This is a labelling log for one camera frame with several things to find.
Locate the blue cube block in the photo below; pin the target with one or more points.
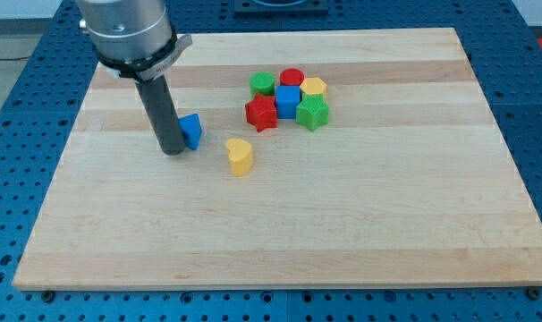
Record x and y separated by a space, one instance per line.
286 100

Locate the blue triangle block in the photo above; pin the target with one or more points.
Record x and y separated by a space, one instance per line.
191 130

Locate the yellow heart block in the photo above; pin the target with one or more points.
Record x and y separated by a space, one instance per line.
240 156

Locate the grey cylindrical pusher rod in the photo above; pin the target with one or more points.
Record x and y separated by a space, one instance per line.
159 106

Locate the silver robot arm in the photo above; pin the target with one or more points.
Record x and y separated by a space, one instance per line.
133 38

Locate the wooden board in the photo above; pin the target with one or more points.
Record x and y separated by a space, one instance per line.
409 185

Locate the green star block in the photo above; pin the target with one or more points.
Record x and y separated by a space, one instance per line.
312 112

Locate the red star block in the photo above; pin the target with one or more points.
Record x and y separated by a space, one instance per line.
261 112

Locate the red cylinder block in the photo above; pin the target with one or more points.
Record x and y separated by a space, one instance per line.
291 77

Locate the yellow hexagon block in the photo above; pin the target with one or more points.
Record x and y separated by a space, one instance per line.
313 86

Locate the green cylinder block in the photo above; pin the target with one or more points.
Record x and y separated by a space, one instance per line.
262 83

